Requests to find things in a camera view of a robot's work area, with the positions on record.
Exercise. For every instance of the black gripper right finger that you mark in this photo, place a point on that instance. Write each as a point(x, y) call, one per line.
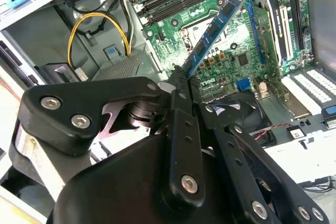
point(236, 150)

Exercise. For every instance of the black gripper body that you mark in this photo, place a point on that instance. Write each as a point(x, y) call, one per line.
point(118, 195)

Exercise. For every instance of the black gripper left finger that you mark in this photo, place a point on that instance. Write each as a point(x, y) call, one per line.
point(78, 103)

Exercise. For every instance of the blue RAM stick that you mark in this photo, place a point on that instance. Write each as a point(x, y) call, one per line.
point(217, 27)

